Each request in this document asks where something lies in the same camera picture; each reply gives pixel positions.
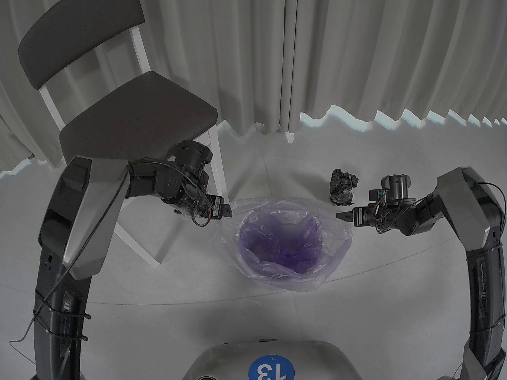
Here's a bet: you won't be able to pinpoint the white trash bin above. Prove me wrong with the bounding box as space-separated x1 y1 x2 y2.
236 208 331 288

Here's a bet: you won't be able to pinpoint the black cable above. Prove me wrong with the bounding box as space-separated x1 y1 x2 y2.
9 287 54 369

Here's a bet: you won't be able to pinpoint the crumpled black plastic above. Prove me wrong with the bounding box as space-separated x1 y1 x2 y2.
328 169 359 207

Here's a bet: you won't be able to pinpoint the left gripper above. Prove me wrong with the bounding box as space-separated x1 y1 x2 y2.
185 192 226 222

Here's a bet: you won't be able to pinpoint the purple plastic bag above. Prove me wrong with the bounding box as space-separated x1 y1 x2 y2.
220 197 354 293

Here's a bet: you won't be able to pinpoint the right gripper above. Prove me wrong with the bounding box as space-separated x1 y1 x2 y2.
352 205 377 228

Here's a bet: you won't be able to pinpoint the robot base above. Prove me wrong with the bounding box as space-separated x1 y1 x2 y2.
186 340 359 380

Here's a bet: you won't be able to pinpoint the dark grey chair white legs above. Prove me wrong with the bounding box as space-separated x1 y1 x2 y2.
18 0 230 269

